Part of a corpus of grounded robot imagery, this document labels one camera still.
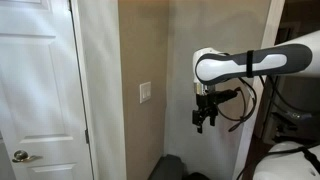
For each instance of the dark door hinge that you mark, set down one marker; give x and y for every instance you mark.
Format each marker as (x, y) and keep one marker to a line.
(86, 136)

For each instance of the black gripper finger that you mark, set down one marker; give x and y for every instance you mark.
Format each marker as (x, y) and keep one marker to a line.
(213, 117)
(199, 120)

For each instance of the silver door knob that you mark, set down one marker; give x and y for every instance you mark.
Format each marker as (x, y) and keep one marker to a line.
(22, 156)

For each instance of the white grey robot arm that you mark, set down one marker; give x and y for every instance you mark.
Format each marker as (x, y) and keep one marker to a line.
(230, 63)

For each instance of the dark grey bin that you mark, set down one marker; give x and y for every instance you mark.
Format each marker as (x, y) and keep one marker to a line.
(168, 168)

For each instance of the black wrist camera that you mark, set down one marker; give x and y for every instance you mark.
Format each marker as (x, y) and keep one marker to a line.
(226, 95)

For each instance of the white panel door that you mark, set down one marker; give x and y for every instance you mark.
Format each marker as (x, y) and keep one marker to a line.
(40, 90)

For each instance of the white door frame trim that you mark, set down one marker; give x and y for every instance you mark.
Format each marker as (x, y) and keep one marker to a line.
(256, 100)

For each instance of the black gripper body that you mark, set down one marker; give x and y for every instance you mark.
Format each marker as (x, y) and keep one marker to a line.
(204, 101)

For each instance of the white double light switch plate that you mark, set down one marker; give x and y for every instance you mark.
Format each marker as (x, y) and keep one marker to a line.
(145, 92)

